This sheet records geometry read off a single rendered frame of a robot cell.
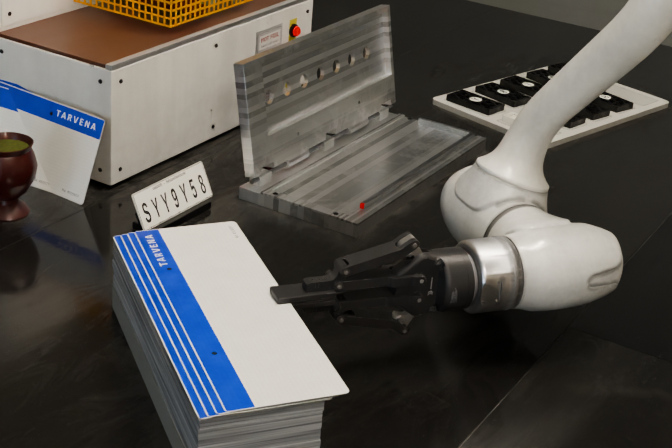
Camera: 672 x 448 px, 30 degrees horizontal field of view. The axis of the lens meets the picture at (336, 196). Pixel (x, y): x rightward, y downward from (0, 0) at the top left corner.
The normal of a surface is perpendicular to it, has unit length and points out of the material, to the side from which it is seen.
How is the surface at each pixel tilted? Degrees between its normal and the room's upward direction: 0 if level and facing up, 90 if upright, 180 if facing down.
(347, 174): 0
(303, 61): 79
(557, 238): 16
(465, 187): 65
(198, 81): 90
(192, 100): 90
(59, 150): 69
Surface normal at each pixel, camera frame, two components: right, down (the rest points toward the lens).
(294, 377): 0.07, -0.91
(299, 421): 0.36, 0.41
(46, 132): -0.51, -0.05
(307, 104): 0.85, 0.11
